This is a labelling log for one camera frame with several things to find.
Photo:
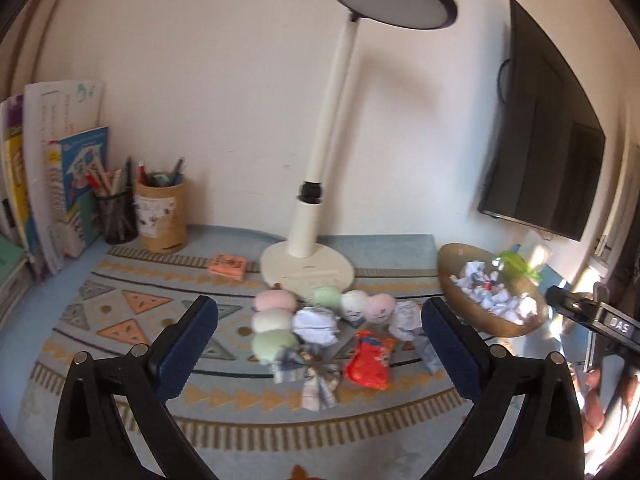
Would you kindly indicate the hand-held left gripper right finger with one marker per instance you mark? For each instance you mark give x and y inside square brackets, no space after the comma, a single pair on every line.
[450,350]

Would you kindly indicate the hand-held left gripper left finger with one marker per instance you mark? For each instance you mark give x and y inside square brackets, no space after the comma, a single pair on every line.
[185,350]

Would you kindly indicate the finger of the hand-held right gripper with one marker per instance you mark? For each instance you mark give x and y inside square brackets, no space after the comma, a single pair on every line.
[570,300]

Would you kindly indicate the brown ribbed bowl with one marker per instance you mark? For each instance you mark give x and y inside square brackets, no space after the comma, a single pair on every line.
[475,315]

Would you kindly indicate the paper ball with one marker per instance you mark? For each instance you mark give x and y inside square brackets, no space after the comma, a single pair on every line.
[406,317]
[315,327]

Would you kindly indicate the pile of papers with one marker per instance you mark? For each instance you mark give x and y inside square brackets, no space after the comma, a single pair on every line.
[492,292]

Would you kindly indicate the orange red snack packet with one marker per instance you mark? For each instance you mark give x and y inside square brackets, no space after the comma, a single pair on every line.
[367,367]

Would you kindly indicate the pastel dango plush toy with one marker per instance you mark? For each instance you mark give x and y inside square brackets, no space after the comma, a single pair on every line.
[355,305]
[272,322]

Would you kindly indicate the small orange box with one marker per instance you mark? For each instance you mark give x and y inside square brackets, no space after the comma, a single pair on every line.
[226,265]

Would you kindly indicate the person's right hand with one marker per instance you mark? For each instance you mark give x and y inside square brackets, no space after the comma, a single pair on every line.
[592,400]

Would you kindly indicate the green plastic bag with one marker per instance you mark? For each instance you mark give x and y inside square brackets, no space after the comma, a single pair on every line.
[517,262]

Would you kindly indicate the cardboard pen holder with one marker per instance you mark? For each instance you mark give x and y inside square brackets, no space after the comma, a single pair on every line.
[161,220]

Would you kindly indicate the patterned woven table mat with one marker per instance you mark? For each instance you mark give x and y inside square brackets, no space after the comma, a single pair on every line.
[300,440]

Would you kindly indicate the black mesh pen holder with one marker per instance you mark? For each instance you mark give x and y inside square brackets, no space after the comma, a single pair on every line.
[117,220]

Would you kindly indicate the bunch of pens and pencils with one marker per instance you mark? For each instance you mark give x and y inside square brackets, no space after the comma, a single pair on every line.
[102,182]
[150,177]

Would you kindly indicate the stack of flat books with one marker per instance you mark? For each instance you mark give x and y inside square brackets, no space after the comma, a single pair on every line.
[10,265]

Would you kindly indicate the white desk lamp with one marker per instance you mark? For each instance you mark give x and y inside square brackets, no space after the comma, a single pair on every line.
[330,125]

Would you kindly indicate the row of upright books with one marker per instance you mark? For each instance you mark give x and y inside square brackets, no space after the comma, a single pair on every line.
[60,125]

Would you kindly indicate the black wall television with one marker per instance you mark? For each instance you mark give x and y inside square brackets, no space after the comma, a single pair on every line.
[540,135]

